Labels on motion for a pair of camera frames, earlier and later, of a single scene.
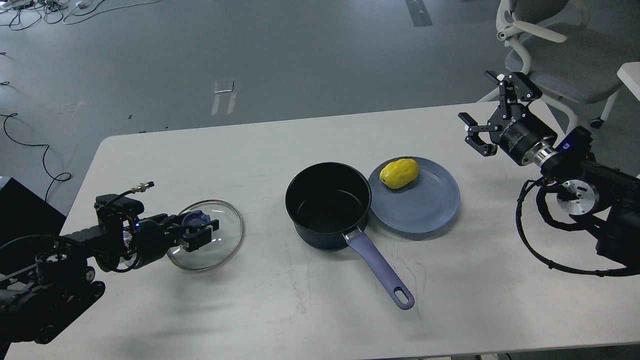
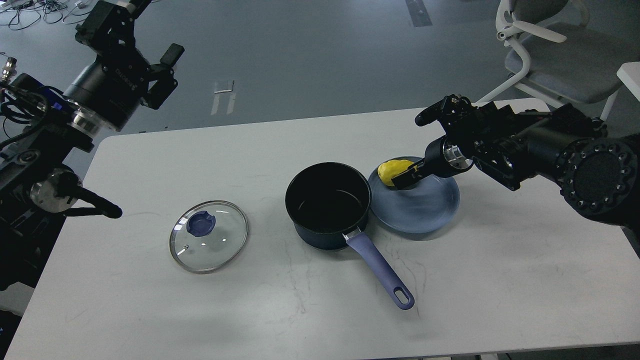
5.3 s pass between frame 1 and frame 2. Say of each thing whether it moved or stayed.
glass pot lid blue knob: moved
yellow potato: stayed
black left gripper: moved
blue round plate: stayed
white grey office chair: stayed
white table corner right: stayed
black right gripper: moved
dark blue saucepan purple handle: stayed
